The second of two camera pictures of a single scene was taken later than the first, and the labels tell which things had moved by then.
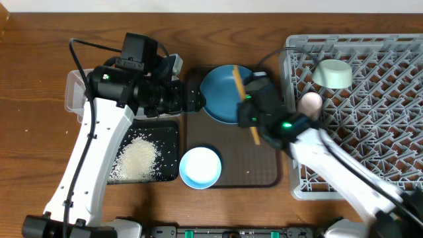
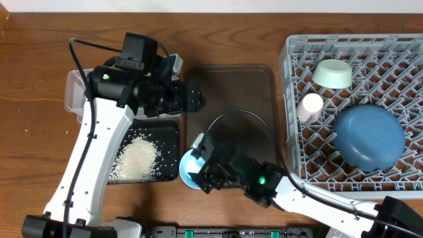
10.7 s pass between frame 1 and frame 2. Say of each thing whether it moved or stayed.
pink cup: stayed
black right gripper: moved
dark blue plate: moved
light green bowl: stayed
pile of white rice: stayed
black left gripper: stayed
